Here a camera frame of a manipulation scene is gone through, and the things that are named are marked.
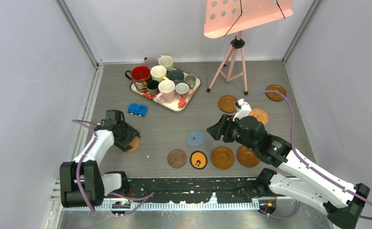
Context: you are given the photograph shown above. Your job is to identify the orange black-rimmed coaster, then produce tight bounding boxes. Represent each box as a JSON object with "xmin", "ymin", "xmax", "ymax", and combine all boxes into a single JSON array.
[{"xmin": 190, "ymin": 151, "xmax": 207, "ymax": 170}]

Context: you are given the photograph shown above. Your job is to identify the mauve mug at back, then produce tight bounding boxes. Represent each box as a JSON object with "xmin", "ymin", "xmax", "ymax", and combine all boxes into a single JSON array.
[{"xmin": 142, "ymin": 57, "xmax": 159, "ymax": 69}]

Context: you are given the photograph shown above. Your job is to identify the white serving tray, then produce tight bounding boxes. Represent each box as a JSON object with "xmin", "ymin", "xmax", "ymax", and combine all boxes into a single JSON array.
[{"xmin": 129, "ymin": 71, "xmax": 201, "ymax": 113}]

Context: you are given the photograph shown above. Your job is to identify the plain orange round coaster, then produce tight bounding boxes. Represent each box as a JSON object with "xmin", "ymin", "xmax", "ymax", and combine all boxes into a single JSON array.
[{"xmin": 128, "ymin": 136, "xmax": 140, "ymax": 152}]

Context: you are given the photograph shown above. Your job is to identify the dark brown wooden coaster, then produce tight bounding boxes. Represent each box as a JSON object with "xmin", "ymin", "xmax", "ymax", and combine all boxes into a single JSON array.
[{"xmin": 167, "ymin": 149, "xmax": 187, "ymax": 168}]

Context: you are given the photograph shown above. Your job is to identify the woven orange rattan coaster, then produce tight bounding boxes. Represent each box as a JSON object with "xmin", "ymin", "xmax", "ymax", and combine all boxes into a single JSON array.
[{"xmin": 249, "ymin": 108, "xmax": 269, "ymax": 126}]

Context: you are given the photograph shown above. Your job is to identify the pale green mug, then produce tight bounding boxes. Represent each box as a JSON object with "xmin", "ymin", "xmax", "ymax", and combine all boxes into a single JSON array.
[{"xmin": 158, "ymin": 55, "xmax": 174, "ymax": 72}]

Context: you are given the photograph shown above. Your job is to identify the grey small mug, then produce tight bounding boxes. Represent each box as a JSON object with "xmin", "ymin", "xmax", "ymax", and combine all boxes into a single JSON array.
[{"xmin": 184, "ymin": 74, "xmax": 197, "ymax": 89}]

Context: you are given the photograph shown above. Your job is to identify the pink handled floral mug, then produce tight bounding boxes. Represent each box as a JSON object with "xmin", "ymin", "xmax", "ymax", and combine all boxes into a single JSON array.
[{"xmin": 175, "ymin": 83, "xmax": 195, "ymax": 101}]

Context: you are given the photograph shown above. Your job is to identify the red black mug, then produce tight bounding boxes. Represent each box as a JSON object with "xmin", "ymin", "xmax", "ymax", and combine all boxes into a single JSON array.
[{"xmin": 125, "ymin": 65, "xmax": 151, "ymax": 93}]

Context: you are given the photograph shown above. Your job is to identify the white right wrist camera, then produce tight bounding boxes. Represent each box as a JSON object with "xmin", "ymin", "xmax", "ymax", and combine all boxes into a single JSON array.
[{"xmin": 233, "ymin": 99, "xmax": 252, "ymax": 121}]

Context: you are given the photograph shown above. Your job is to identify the dark teal mug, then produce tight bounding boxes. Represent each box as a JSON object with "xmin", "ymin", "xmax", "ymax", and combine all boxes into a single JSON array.
[{"xmin": 168, "ymin": 69, "xmax": 185, "ymax": 85}]

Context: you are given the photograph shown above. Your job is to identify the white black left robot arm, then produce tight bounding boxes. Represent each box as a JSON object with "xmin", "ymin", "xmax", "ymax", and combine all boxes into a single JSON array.
[{"xmin": 59, "ymin": 110, "xmax": 140, "ymax": 211}]

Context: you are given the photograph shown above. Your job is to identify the black small mug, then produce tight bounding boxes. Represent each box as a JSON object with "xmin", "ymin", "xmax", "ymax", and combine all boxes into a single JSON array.
[{"xmin": 147, "ymin": 80, "xmax": 159, "ymax": 97}]

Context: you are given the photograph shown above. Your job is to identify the cream white mug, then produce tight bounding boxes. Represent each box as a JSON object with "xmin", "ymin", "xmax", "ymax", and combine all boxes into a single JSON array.
[{"xmin": 150, "ymin": 65, "xmax": 168, "ymax": 83}]

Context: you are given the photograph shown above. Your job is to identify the pink music stand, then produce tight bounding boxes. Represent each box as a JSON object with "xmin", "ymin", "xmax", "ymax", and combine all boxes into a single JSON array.
[{"xmin": 203, "ymin": 0, "xmax": 294, "ymax": 95}]

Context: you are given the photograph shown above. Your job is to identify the glossy brown grooved wooden coaster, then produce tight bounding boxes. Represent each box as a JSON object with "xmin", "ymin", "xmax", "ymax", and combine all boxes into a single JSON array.
[{"xmin": 237, "ymin": 146, "xmax": 260, "ymax": 167}]

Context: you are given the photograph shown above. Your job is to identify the blue toy car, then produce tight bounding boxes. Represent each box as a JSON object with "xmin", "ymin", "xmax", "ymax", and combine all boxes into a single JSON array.
[{"xmin": 128, "ymin": 103, "xmax": 148, "ymax": 117}]

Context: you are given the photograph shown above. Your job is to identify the blue smiley foam coaster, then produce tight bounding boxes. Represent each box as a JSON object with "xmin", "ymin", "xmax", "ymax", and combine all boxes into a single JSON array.
[{"xmin": 187, "ymin": 131, "xmax": 205, "ymax": 147}]

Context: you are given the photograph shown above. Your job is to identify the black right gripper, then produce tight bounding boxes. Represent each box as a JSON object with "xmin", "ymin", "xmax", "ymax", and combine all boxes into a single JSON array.
[{"xmin": 206, "ymin": 114, "xmax": 257, "ymax": 152}]

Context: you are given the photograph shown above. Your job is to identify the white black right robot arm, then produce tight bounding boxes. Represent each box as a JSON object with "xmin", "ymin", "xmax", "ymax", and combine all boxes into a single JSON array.
[{"xmin": 207, "ymin": 114, "xmax": 370, "ymax": 229}]

